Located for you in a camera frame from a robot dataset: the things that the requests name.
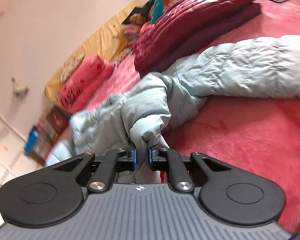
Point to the dark purple folded garment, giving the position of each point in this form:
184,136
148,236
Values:
215,28

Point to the bed with pink fleece blanket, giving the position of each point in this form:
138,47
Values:
240,142

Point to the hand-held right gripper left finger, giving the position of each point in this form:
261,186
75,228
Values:
132,158

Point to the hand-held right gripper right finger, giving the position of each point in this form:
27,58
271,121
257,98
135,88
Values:
152,158

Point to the pink folded blanket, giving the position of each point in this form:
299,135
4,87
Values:
87,80

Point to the teal and orange quilt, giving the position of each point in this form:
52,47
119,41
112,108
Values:
160,5

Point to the small wall ornament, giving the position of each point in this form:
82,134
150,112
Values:
18,88

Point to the pink patterned pillow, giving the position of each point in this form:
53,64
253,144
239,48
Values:
128,37

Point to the beige patterned pillow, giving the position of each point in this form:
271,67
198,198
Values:
70,68

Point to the maroon folded quilt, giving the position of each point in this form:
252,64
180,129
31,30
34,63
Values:
190,12

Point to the light grey down jacket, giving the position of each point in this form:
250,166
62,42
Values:
240,67

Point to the red printed carton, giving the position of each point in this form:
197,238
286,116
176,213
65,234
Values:
56,121

